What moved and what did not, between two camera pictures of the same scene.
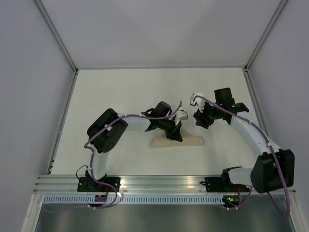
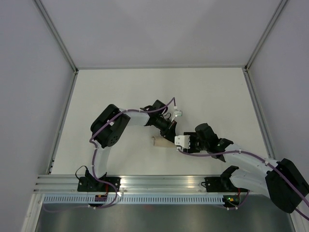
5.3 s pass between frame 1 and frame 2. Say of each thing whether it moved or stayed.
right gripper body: moved
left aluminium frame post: stayed
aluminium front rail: stayed
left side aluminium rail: stayed
